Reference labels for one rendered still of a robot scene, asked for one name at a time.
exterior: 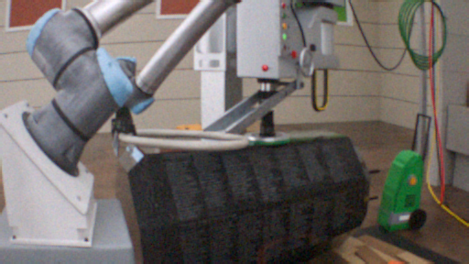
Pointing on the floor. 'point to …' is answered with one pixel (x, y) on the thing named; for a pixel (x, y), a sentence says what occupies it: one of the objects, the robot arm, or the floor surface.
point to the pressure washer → (404, 189)
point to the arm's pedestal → (119, 238)
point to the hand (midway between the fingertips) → (124, 153)
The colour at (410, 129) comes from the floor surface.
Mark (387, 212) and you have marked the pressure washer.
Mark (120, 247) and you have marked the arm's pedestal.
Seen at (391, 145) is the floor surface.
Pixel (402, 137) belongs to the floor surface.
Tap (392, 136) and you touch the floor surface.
